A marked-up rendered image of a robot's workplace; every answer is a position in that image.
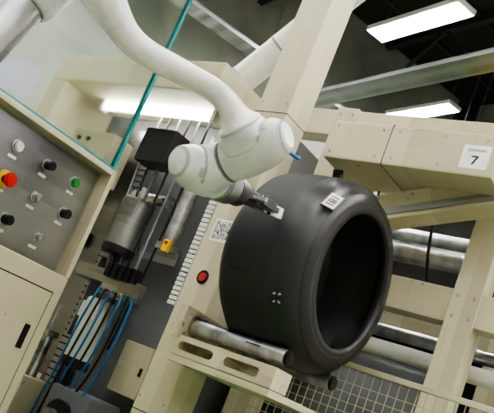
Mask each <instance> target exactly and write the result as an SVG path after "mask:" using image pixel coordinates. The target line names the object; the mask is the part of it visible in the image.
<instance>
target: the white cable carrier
mask: <svg viewBox="0 0 494 413"><path fill-rule="evenodd" d="M211 200H213V199H211ZM211 200H210V201H209V204H210V205H207V209H206V210H205V213H207V214H204V217H206V218H207V219H206V218H202V222H201V223H200V226H202V227H200V226H198V229H197V230H198V231H197V232H196V235H199V236H196V235H195V237H194V239H196V240H193V241H192V244H191V246H190V248H191V249H189V250H188V252H189V253H191V254H187V256H186V257H188V258H190V259H188V258H185V260H184V261H185V262H187V263H185V262H184V263H183V266H184V267H187V268H183V267H182V268H181V270H182V271H183V272H179V275H180V276H183V277H180V276H178V277H177V280H179V281H181V282H179V281H177V280H176V281H175V283H174V284H175V285H174V287H173V289H174V290H172V291H171V293H172V294H174V295H170V296H169V298H170V299H173V300H170V299H168V301H167V303H169V304H171V305H173V306H175V303H176V302H177V299H178V297H179V294H180V292H181V290H182V287H183V286H184V282H185V280H186V278H187V276H188V272H189V271H190V268H191V266H192V263H193V261H194V258H195V256H196V255H197V251H198V248H199V247H200V245H201V242H202V239H203V237H204V235H205V232H206V229H207V227H208V225H209V223H210V221H211V217H212V216H213V213H214V211H215V208H216V206H217V203H218V202H217V201H216V200H213V201H211ZM203 222H205V223H203ZM199 231H201V232H199ZM193 244H195V245H193ZM192 249H194V250H192ZM176 285H178V286H176ZM175 290H177V291H175Z"/></svg>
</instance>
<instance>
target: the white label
mask: <svg viewBox="0 0 494 413"><path fill-rule="evenodd" d="M344 199H345V198H344V197H341V196H339V195H337V194H336V193H333V192H331V193H330V194H329V195H328V196H327V197H326V198H325V199H324V200H323V201H322V202H321V204H323V205H325V206H326V207H328V208H330V209H332V210H334V209H335V208H336V207H337V206H338V205H339V204H340V203H341V202H342V201H343V200H344Z"/></svg>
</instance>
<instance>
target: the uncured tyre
mask: <svg viewBox="0 0 494 413"><path fill-rule="evenodd" d="M256 192H257V193H259V194H260V195H261V197H262V195H265V194H267V195H268V196H270V198H271V199H272V200H274V201H275V202H277V203H278V206H279V207H281V208H283V209H284V211H283V216H282V219H281V220H279V219H276V218H274V217H273V216H270V215H267V214H266V213H264V210H263V211H260V210H258V209H253V208H251V207H249V206H246V205H243V207H242V208H241V210H240V211H239V213H238V214H237V216H236V218H235V220H234V221H233V223H232V226H231V228H230V230H229V233H228V236H227V238H226V241H225V244H224V249H223V252H222V257H221V261H220V274H219V290H220V302H221V306H222V310H223V312H224V318H225V321H226V324H227V326H228V328H229V330H230V331H233V332H235V333H238V334H243V335H246V336H248V337H251V338H255V339H258V340H261V341H263V342H266V343H270V344H273V345H275V346H278V347H283V348H286V349H288V350H290V351H293V353H294V360H293V363H292V364H291V365H290V366H289V367H287V368H289V369H291V370H295V371H298V372H301V373H303V374H327V373H330V372H333V371H335V370H336V369H338V368H339V367H341V366H343V365H345V364H346V363H347V362H349V361H350V360H352V359H353V358H354V357H355V356H356V355H357V354H358V353H359V352H360V351H361V350H362V349H363V348H364V346H365V345H366V343H367V342H368V341H369V339H370V337H371V336H372V334H373V332H374V331H375V329H376V327H377V324H378V322H379V320H380V317H381V315H382V313H383V309H384V307H385V304H386V301H387V295H388V292H389V288H390V283H391V279H392V266H393V241H392V231H391V226H390V224H389V220H388V218H387V215H386V213H385V211H384V209H383V208H382V206H381V204H380V203H379V201H378V199H377V198H376V197H375V195H374V194H373V193H372V192H371V191H370V190H369V189H368V188H366V187H365V186H364V185H362V184H359V183H357V182H355V181H353V180H350V179H340V178H335V177H329V176H323V175H313V174H308V173H302V172H294V173H289V174H284V175H279V176H276V177H274V178H273V179H270V180H269V181H267V182H266V183H265V184H263V185H262V186H261V187H260V188H258V189H257V190H256ZM331 192H333V193H336V194H337V195H339V196H341V197H344V198H345V199H344V200H343V201H342V202H341V203H340V204H339V205H338V206H337V207H336V208H335V209H334V210H332V209H330V208H328V207H326V206H325V205H323V204H321V202H322V201H323V200H324V199H325V198H326V197H327V196H328V195H329V194H330V193H331ZM229 266H233V267H237V268H240V269H244V270H249V272H246V271H244V270H238V269H234V268H231V267H229ZM272 289H273V290H278V291H282V292H283V296H282V306H279V305H274V304H271V295H272Z"/></svg>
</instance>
